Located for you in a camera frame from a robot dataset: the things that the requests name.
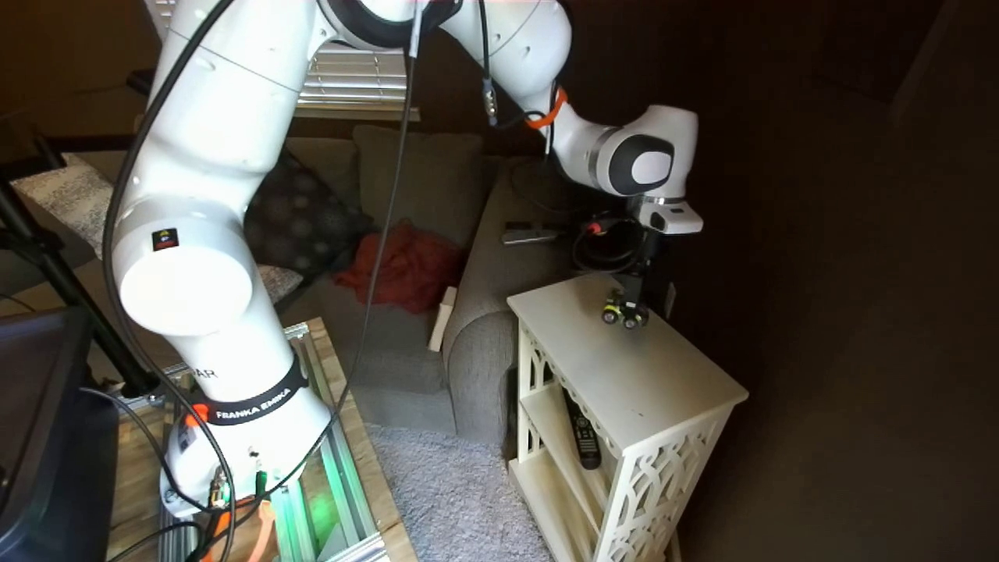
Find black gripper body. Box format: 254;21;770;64
631;228;672;276

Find small green toy car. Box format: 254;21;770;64
601;300;648;331

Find grey remote control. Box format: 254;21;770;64
503;232;560;246

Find white side table stand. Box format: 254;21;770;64
508;276;746;562

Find black remote on shelf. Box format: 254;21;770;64
562;391;602;467

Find grey sofa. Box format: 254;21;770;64
246;124;571;450

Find red blanket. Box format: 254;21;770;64
333;223;463;312

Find white window blinds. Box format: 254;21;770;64
296;42;417;121

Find dark patterned pillow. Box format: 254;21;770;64
246;157;367;279

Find black monitor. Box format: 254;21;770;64
0;310;116;562

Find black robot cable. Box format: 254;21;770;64
340;0;432;368

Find black camera tripod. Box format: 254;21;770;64
0;121;160;401

